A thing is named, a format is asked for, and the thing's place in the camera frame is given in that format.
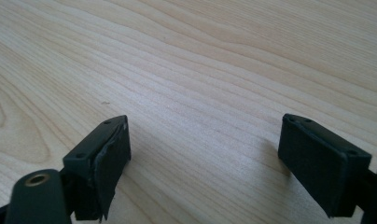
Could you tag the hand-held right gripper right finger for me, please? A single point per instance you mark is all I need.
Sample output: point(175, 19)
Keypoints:
point(320, 165)

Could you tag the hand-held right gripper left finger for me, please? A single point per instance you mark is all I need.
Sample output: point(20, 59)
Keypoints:
point(98, 161)

